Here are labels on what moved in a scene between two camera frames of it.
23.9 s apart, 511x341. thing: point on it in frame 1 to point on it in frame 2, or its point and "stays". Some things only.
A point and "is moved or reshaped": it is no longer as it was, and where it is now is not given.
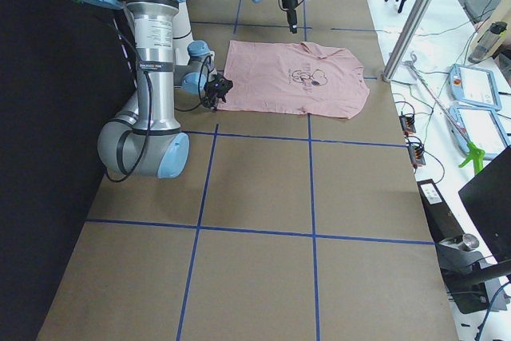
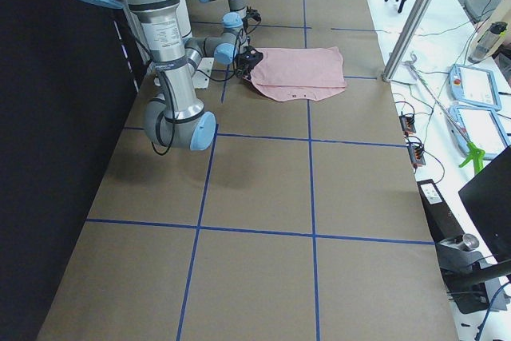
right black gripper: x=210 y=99 to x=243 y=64
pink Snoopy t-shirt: x=290 y=77 is moved or reshaped
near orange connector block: x=416 y=152 stays
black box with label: x=442 y=220 stays
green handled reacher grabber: x=475 y=153 stays
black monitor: x=488 y=197 stays
